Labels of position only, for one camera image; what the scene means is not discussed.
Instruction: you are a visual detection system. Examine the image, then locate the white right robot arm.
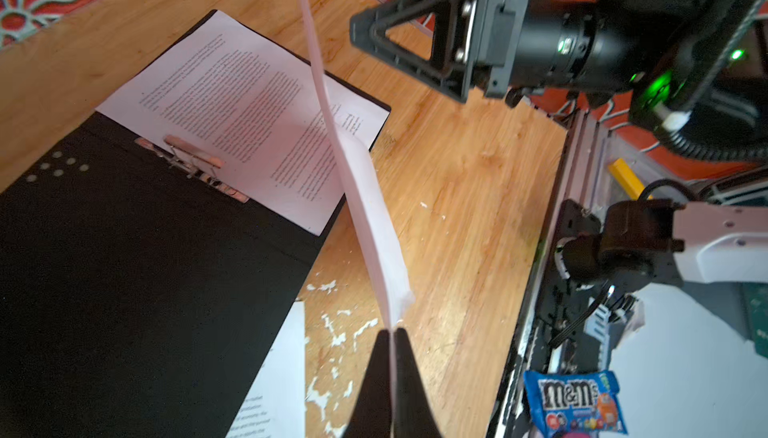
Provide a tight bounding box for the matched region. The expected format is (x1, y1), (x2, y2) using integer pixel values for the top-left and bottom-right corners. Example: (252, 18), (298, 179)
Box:
(350, 0), (767, 291)

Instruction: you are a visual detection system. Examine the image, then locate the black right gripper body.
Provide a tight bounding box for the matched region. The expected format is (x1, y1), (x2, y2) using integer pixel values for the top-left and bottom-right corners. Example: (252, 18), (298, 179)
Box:
(466, 0), (654, 98)

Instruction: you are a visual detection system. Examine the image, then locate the yellow block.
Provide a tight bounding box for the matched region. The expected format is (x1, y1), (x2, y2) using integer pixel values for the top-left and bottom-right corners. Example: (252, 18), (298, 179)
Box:
(608, 158), (645, 200)

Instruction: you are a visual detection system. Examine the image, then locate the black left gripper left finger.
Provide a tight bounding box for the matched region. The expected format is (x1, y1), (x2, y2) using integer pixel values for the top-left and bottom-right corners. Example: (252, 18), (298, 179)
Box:
(343, 330), (392, 438)

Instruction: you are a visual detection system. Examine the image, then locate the blue folder black inside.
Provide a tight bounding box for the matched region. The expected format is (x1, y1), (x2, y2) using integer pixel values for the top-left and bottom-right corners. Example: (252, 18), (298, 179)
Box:
(1, 112), (330, 437)

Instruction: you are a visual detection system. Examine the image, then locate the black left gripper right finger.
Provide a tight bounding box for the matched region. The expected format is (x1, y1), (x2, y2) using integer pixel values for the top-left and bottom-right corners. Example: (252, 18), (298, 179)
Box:
(392, 328), (442, 437)

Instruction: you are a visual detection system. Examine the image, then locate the blue candy bag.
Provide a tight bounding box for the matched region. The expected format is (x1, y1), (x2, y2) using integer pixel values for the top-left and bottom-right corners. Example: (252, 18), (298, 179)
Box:
(523, 370), (628, 437)

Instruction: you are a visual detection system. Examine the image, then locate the printed paper sheet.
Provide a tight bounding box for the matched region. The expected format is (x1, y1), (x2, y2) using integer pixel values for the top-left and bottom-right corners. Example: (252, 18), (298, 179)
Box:
(292, 0), (416, 328)
(227, 301), (306, 437)
(95, 9), (391, 236)

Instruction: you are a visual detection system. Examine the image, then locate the metal folder clip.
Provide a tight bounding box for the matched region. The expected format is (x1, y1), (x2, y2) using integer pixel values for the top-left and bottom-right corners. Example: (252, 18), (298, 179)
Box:
(134, 134), (250, 203)

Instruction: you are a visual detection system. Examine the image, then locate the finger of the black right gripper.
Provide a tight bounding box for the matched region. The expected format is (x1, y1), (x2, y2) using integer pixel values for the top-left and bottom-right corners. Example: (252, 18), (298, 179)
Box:
(349, 0), (487, 104)

